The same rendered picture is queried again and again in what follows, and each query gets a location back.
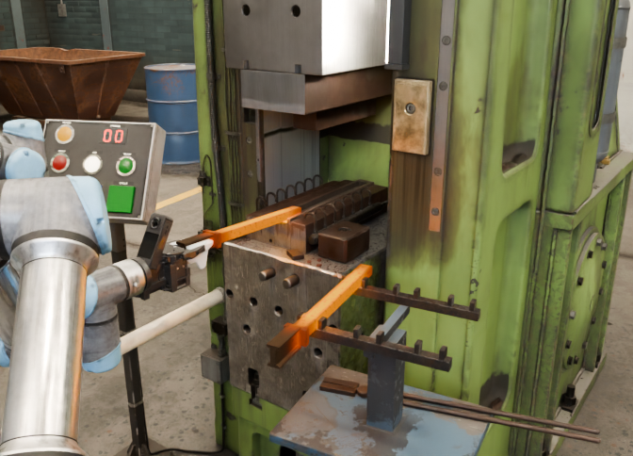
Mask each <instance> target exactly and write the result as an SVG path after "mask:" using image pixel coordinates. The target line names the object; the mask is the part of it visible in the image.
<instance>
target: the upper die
mask: <svg viewBox="0 0 633 456"><path fill-rule="evenodd" d="M240 72H241V97H242V107H247V108H255V109H263V110H270V111H277V112H284V113H292V114H300V115H308V114H312V113H316V112H319V111H323V110H327V109H331V108H335V107H339V106H345V105H349V104H353V103H358V102H362V101H365V100H369V99H373V98H377V97H381V96H384V95H388V94H391V93H392V70H387V69H384V65H382V66H377V67H371V68H365V69H361V70H355V71H349V72H343V73H334V74H328V75H322V76H321V75H310V74H301V73H278V72H267V71H256V70H250V69H241V70H240Z"/></svg>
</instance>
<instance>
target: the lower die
mask: <svg viewBox="0 0 633 456"><path fill-rule="evenodd" d="M358 181H360V182H366V183H367V184H365V185H362V186H360V187H357V188H355V189H353V190H351V191H348V192H346V193H344V194H341V195H339V196H337V197H335V198H332V199H330V200H329V201H326V202H324V203H322V204H318V205H316V206H314V207H311V208H309V209H307V210H304V211H302V212H300V213H299V214H296V215H294V216H292V217H289V218H287V223H285V222H280V223H277V224H274V225H271V226H269V227H267V228H264V229H261V230H258V231H255V232H252V233H249V234H247V238H250V239H254V240H258V241H262V242H265V243H268V244H272V245H276V246H279V247H283V248H287V249H289V250H294V249H298V250H300V251H301V252H303V253H308V252H310V251H312V250H314V249H316V248H318V243H317V244H316V245H312V244H310V243H309V241H308V238H309V237H310V235H311V234H312V233H313V232H314V218H313V216H311V215H307V217H306V219H305V218H304V215H305V214H306V213H307V212H311V213H313V214H314V213H315V210H316V209H317V208H319V207H320V208H323V209H324V206H325V205H326V204H333V203H334V201H335V200H337V199H340V200H342V201H343V198H344V196H346V195H349V196H351V194H352V193H353V192H354V191H359V192H360V190H361V189H362V188H363V187H367V188H368V189H369V190H370V191H371V203H372V204H375V203H377V202H379V203H382V202H385V201H387V198H388V187H384V186H378V185H374V182H371V181H366V180H361V179H358V180H356V181H350V180H343V181H341V182H338V181H331V182H328V183H326V184H323V185H321V186H318V187H314V188H312V189H309V190H307V191H304V192H302V193H300V194H298V195H295V196H293V197H290V198H288V199H285V200H283V201H280V202H278V203H276V204H272V205H270V206H267V207H265V208H262V209H260V210H257V211H255V212H252V213H250V214H248V215H246V220H251V219H254V218H257V217H260V216H264V215H266V214H269V213H272V212H275V211H278V210H281V209H284V208H287V207H290V206H300V205H303V204H306V203H309V202H311V201H313V200H315V199H317V198H320V197H322V196H324V195H327V194H329V193H331V192H334V191H336V190H338V189H340V188H342V187H346V186H348V185H351V184H353V183H355V182H358ZM362 195H363V207H364V208H366V207H368V203H369V193H368V191H367V190H365V189H364V190H363V191H362ZM353 199H354V211H355V213H356V212H358V211H359V210H360V207H361V196H360V195H359V194H357V193H355V194H354V195H353ZM344 203H345V205H346V216H347V217H348V216H350V215H351V211H352V200H351V198H346V199H345V201H344ZM335 208H336V220H337V221H340V220H341V219H342V217H343V204H342V203H341V202H337V203H336V205H335ZM324 210H325V209H324ZM325 211H326V214H327V225H328V226H330V225H332V224H333V208H332V207H331V206H327V209H326V210H325ZM386 211H387V205H385V206H384V207H383V210H382V211H380V212H378V213H376V214H374V215H373V216H371V217H369V218H367V219H365V220H362V221H360V222H358V224H363V223H365V222H367V221H369V220H372V219H374V218H376V217H378V216H379V215H380V214H382V213H384V212H386ZM314 215H315V216H316V229H317V230H318V231H319V230H322V229H323V225H324V213H323V212H322V211H321V210H317V212H316V214H314ZM270 239H272V242H269V240H270Z"/></svg>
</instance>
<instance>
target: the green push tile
mask: <svg viewBox="0 0 633 456"><path fill-rule="evenodd" d="M135 192H136V188H135V187H128V186H109V191H108V196H107V203H106V210H107V212H111V213H126V214H132V211H133V204H134V199H135Z"/></svg>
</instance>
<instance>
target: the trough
mask: <svg viewBox="0 0 633 456"><path fill-rule="evenodd" d="M365 184H367V183H366V182H360V181H358V182H355V183H353V184H351V185H348V186H346V187H342V188H340V189H338V190H336V191H334V192H331V193H329V194H327V195H324V196H322V197H320V198H317V199H315V200H313V201H311V202H309V203H306V204H303V205H300V206H298V207H301V212H302V211H304V210H307V209H309V208H311V207H314V206H316V205H318V204H322V203H324V202H326V201H329V200H330V199H332V198H335V197H337V196H339V195H341V194H344V193H346V192H348V191H351V190H353V189H355V188H357V187H360V186H362V185H365Z"/></svg>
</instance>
